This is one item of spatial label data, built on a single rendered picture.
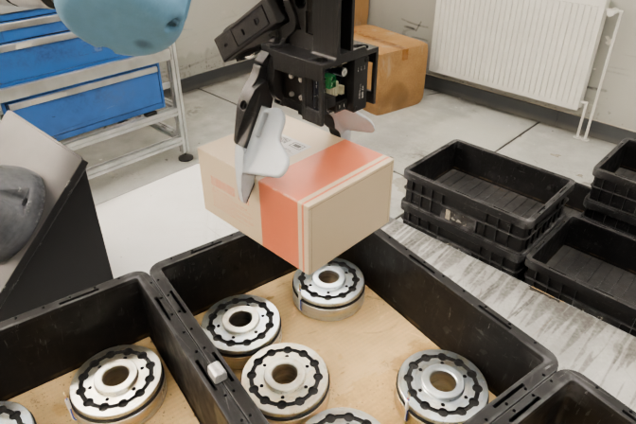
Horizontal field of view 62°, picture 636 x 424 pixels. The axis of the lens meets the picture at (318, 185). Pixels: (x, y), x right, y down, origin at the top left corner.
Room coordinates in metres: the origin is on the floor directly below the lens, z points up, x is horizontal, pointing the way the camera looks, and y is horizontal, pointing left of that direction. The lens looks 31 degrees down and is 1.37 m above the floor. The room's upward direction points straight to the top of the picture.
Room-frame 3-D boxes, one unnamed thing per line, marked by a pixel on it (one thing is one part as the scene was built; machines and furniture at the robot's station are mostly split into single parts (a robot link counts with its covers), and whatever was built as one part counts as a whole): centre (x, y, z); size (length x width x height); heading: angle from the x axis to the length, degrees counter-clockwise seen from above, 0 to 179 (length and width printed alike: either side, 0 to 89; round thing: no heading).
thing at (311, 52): (0.45, 0.00, 1.24); 0.09 x 0.08 x 0.12; 46
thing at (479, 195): (1.35, -0.49, 0.37); 0.40 x 0.30 x 0.45; 46
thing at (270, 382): (0.42, 0.04, 0.86); 0.05 x 0.05 x 0.01
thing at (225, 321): (0.50, 0.10, 0.86); 0.05 x 0.05 x 0.01
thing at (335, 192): (0.47, 0.02, 1.08); 0.16 x 0.12 x 0.07; 46
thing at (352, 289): (0.58, -0.02, 0.86); 0.10 x 0.10 x 0.01
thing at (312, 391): (0.42, 0.04, 0.86); 0.10 x 0.10 x 0.01
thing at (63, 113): (2.26, 1.02, 0.60); 0.72 x 0.03 x 0.56; 136
